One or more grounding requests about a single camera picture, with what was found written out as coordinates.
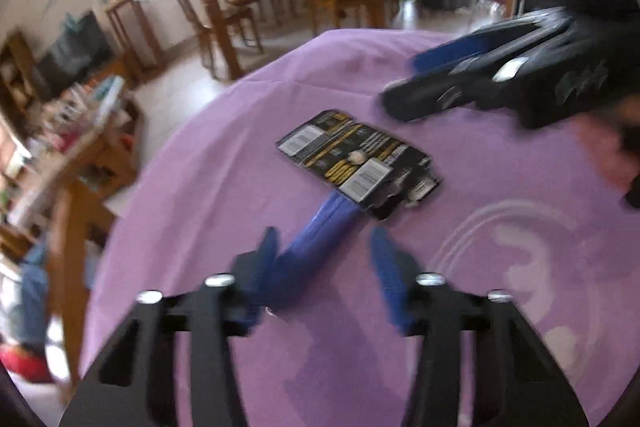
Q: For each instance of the person's right hand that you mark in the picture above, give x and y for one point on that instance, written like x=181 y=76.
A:
x=610 y=147

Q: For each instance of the wooden coffee table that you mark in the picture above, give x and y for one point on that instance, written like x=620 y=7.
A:
x=95 y=152

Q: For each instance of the black television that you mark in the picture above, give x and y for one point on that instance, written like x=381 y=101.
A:
x=75 y=52

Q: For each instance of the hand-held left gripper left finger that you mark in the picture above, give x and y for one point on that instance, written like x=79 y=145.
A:
x=262 y=259

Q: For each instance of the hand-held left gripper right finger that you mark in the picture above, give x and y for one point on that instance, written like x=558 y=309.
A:
x=386 y=267

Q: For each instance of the red floor object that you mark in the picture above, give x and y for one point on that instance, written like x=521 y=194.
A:
x=27 y=364

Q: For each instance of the clear round plastic lid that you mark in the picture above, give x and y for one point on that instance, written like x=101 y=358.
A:
x=525 y=219

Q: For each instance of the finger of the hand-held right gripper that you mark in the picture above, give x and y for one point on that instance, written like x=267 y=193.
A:
x=425 y=99
x=450 y=49

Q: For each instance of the clutter of small items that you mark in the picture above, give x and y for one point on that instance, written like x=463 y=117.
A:
x=65 y=122

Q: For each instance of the purple tablecloth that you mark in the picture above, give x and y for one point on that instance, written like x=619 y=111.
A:
x=225 y=157

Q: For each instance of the black printed card packaging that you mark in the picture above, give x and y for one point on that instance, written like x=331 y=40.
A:
x=345 y=147

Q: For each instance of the wooden bookshelf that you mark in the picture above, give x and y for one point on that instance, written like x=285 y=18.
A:
x=17 y=67

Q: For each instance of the tall wooden stand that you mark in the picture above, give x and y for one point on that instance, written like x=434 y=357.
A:
x=132 y=32

